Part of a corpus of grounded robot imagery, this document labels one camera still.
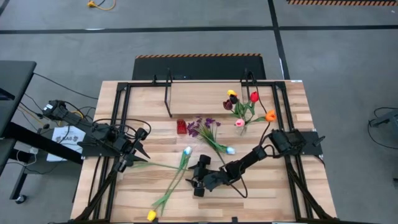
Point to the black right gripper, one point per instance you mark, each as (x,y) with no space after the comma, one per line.
(214,180)

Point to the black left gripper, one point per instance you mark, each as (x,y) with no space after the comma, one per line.
(126,147)

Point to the blue and white tulip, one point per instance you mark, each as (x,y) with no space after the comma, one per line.
(187,151)
(230,151)

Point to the pink tulip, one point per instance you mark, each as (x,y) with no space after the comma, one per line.
(239,123)

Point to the dark red tulip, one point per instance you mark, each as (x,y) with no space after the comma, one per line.
(227,105)

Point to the blackish purple tulip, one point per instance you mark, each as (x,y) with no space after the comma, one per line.
(234,99)

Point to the orange tulip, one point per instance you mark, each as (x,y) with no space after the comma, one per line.
(270,116)

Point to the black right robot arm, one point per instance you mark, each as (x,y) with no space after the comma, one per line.
(245,161)

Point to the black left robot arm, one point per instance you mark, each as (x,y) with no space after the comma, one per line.
(102,133)

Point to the wooden shelf with black legs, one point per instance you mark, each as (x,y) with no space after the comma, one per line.
(205,98)

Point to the purple artificial flower bunch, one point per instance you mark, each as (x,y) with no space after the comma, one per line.
(206,133)

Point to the red glass vase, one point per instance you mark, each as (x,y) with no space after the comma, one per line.
(181,127)

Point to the clear glass vase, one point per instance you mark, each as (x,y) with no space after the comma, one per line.
(242,130)

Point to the white printed paper sheet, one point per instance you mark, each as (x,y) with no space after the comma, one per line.
(66,138)

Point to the black floor mat striped edge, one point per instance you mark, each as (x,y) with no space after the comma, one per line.
(199,67)

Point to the black desk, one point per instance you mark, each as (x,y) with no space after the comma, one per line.
(15,81)

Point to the black yellow striped floor tape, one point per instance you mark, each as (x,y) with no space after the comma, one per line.
(342,2)

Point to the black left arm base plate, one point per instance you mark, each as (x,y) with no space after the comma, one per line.
(90,149)

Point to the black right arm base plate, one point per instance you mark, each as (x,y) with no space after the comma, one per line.
(311,146)

